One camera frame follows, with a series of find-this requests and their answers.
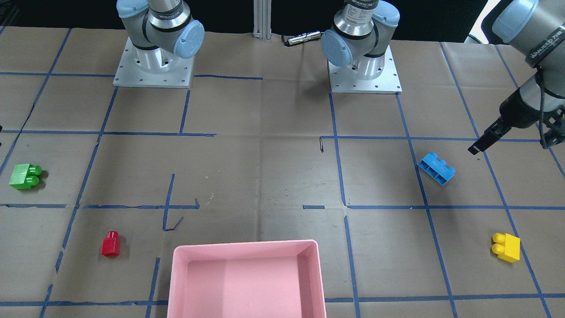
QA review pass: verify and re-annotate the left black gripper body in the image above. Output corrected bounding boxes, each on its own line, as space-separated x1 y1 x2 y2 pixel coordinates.
499 89 565 149

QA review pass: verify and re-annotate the blue toy block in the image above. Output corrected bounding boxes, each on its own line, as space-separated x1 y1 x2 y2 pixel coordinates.
418 152 456 186

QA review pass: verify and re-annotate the green toy block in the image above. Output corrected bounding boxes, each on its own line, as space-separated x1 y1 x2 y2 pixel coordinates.
9 163 43 190

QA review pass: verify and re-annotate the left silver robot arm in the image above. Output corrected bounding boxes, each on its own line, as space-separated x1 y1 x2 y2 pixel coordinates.
321 0 564 154

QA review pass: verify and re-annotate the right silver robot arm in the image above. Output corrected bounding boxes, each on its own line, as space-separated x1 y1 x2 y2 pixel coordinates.
116 0 205 59

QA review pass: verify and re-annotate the pink plastic box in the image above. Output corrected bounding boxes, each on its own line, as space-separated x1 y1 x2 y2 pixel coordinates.
167 239 327 318

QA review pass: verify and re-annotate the yellow toy block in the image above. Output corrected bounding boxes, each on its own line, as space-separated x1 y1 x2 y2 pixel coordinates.
491 233 521 262

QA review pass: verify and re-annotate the red toy block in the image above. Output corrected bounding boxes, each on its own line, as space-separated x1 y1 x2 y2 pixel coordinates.
101 230 121 257

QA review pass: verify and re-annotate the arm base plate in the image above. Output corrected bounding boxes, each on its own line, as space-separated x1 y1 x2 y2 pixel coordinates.
113 38 195 89
327 46 403 95

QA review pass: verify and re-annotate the aluminium frame post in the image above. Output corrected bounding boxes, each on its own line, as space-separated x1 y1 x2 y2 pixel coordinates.
252 0 272 42

